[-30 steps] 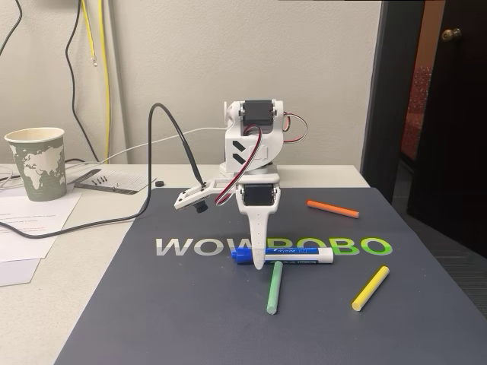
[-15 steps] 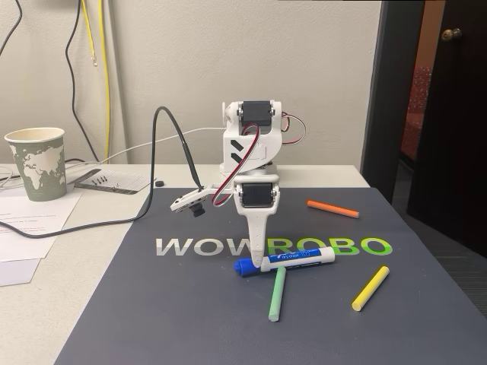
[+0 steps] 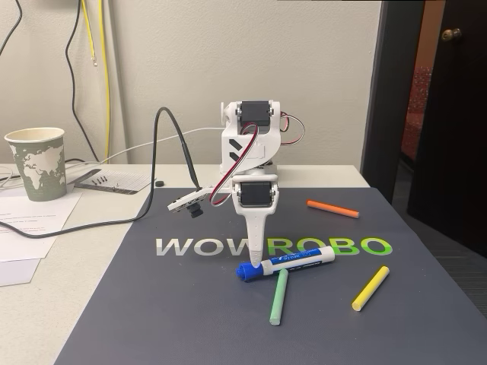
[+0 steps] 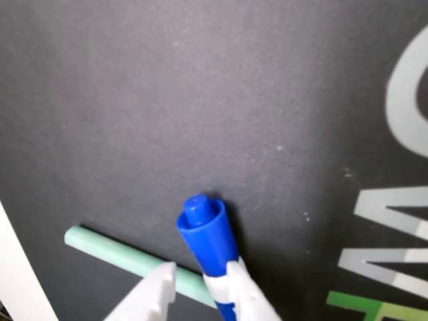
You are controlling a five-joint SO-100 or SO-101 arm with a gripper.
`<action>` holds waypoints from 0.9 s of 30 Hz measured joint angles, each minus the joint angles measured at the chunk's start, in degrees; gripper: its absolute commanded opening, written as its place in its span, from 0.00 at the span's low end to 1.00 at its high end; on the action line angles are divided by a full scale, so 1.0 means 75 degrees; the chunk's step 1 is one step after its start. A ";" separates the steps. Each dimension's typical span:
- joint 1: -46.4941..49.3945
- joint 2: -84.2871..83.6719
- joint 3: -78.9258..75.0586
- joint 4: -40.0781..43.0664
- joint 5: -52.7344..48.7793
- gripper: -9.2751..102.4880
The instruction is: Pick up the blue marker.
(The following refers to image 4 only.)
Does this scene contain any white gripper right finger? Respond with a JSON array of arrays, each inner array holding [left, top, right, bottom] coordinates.
[[225, 259, 282, 321]]

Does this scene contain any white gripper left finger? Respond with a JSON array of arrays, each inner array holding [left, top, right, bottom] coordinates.
[[103, 261, 179, 321]]

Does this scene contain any green chalk stick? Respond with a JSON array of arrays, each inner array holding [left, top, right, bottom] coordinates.
[[64, 224, 219, 311]]

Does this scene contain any blue white dry-erase marker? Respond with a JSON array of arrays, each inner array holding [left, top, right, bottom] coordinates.
[[175, 193, 249, 321]]

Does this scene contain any dark grey WOWROBO mat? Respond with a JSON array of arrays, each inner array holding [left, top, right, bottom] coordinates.
[[0, 0, 428, 321]]

